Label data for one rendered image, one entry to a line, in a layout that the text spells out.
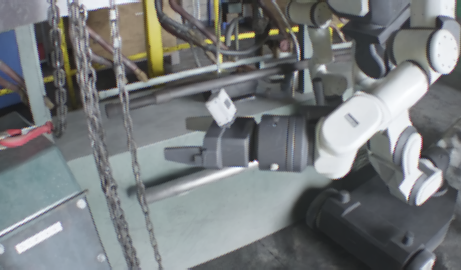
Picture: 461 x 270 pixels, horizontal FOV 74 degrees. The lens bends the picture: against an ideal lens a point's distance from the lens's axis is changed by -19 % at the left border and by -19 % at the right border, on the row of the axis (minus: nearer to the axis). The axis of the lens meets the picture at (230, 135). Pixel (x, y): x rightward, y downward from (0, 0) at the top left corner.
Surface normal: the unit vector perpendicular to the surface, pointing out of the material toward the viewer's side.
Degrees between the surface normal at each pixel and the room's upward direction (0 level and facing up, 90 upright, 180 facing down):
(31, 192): 45
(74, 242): 90
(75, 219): 90
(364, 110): 37
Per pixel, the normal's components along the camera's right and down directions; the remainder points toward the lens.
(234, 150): -0.20, 0.45
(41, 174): 0.50, -0.44
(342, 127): -0.16, -0.43
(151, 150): 0.50, 0.37
